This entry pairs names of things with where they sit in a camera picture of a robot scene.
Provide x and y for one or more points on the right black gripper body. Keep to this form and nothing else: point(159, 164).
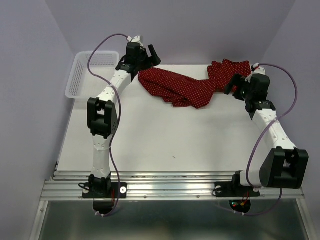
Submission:
point(245, 93)

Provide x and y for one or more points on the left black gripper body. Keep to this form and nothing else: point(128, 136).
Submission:
point(142, 61)

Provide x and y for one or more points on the red polka dot skirt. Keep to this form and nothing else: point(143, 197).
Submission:
point(177, 89)
point(222, 72)

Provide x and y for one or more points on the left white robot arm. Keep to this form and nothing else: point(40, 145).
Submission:
point(103, 114)

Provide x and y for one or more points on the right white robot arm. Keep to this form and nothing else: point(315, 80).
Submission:
point(285, 165)

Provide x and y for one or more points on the white plastic basket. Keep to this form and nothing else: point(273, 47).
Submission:
point(81, 84)

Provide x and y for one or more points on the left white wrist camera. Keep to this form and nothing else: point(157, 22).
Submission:
point(137, 39)

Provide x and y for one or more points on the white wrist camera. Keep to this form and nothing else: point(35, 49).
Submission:
point(255, 69)
point(137, 39)

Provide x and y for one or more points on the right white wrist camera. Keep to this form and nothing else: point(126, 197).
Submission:
point(255, 69)

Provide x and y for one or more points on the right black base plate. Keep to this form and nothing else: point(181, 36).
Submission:
point(224, 189)

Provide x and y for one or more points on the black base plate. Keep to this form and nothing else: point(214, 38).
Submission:
point(224, 189)
point(117, 191)

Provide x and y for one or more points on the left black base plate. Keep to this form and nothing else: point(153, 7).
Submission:
point(117, 191)

